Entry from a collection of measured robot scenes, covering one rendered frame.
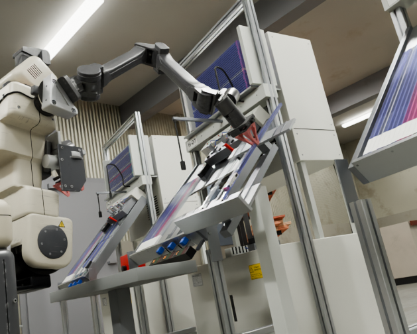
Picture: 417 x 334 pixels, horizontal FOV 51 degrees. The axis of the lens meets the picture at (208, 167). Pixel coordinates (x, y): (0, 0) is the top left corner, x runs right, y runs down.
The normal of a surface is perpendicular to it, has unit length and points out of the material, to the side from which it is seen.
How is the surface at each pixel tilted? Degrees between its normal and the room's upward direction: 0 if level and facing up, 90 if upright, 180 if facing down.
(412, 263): 90
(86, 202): 90
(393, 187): 90
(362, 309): 90
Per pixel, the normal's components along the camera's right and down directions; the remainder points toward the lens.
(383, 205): -0.72, -0.05
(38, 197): 0.79, -0.30
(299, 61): 0.52, -0.32
